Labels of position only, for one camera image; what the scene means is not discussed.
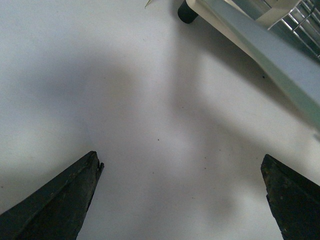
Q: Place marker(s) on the white Toshiba toaster oven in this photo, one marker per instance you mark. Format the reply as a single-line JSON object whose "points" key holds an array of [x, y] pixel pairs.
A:
{"points": [[281, 36]]}

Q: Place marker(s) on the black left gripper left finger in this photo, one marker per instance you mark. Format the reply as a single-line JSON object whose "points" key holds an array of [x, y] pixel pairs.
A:
{"points": [[58, 209]]}

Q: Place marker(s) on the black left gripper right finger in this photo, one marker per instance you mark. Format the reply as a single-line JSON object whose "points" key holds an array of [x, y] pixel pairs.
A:
{"points": [[294, 200]]}

